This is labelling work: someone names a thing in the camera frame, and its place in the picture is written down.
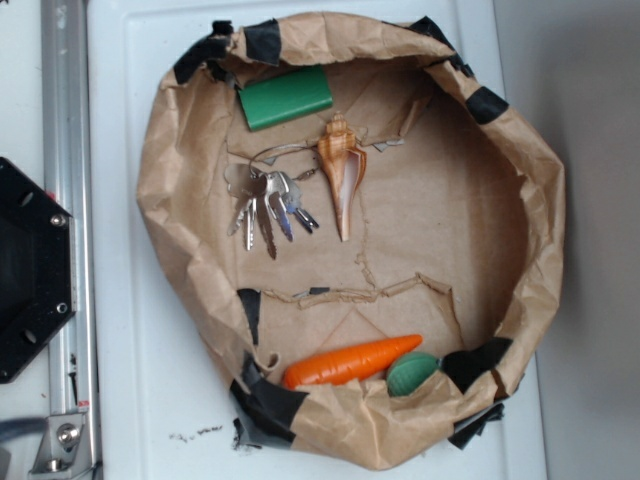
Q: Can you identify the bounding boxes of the orange plastic carrot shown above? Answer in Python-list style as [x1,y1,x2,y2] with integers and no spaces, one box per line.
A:
[282,334,423,389]

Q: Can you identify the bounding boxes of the green ribbed ball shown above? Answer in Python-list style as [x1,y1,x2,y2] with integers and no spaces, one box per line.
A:
[386,352,440,397]

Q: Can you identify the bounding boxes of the aluminium extrusion rail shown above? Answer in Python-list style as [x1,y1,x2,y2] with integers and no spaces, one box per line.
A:
[41,1,103,479]

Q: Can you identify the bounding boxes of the brown paper bag bin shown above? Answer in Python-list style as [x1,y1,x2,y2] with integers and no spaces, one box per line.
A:
[137,12,565,470]

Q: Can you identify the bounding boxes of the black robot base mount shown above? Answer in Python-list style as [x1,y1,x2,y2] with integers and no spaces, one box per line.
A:
[1,158,75,384]

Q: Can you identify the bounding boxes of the silver key bunch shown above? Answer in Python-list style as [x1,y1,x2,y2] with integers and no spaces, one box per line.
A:
[224,144,319,259]

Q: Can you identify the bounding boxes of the green rectangular block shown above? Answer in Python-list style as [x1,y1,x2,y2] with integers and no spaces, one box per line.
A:
[239,66,334,131]

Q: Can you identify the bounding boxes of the metal corner bracket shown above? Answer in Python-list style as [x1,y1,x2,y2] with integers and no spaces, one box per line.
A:
[28,413,92,479]

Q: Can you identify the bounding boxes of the tan spiral seashell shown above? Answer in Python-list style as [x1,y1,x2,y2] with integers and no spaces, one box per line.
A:
[317,113,367,242]

